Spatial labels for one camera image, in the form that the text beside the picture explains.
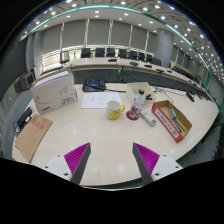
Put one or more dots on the row of black office chairs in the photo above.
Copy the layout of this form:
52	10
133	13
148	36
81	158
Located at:
100	52

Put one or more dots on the black clip in organizer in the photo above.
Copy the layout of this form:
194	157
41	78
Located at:
148	97

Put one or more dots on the dark slim pen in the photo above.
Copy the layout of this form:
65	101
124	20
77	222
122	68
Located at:
180	125

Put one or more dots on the flat brown cardboard envelope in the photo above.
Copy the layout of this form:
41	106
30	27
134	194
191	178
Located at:
31	138

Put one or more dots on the clear black-capped water bottle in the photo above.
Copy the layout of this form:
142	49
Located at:
136	106

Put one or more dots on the black box-shaped device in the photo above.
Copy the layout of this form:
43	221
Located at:
24	117

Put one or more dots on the red-sided open cardboard box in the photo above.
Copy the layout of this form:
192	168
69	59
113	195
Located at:
163	118

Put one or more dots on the black marker pen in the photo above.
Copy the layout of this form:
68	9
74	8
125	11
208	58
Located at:
175	126

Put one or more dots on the white printed paper sheet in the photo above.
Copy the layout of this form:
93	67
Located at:
98	100

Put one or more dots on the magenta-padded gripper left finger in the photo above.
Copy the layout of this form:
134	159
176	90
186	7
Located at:
77	156

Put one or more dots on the white paper ream box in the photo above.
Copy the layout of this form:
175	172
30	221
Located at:
53	95

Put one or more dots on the long curved conference desk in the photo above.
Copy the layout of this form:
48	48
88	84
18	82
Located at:
100	63

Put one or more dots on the green whiteboard eraser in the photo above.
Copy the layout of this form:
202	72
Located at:
172	113

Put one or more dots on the group of ceiling lights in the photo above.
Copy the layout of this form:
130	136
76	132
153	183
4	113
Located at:
145	9

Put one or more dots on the beige divided organizer box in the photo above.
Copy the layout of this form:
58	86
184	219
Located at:
133	90

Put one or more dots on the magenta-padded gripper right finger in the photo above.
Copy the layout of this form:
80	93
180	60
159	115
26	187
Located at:
146	157

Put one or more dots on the white mug with yellow print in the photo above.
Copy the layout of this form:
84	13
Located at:
113	110

